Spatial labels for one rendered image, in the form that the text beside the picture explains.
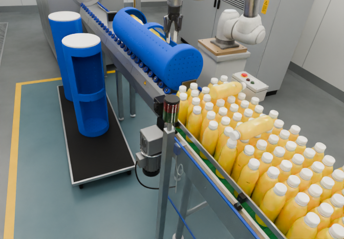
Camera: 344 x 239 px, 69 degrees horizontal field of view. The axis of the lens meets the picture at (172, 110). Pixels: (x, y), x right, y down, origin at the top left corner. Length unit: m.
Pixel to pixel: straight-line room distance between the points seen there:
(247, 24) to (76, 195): 1.84
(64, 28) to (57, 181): 1.35
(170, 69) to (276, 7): 1.79
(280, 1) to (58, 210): 2.81
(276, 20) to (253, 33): 1.17
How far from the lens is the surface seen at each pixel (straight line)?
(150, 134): 1.38
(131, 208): 2.11
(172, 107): 0.95
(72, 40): 2.08
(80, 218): 2.12
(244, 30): 1.94
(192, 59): 1.53
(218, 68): 2.07
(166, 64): 1.44
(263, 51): 3.16
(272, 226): 1.03
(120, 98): 2.66
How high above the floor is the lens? 1.80
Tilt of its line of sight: 37 degrees down
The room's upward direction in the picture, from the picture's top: 5 degrees clockwise
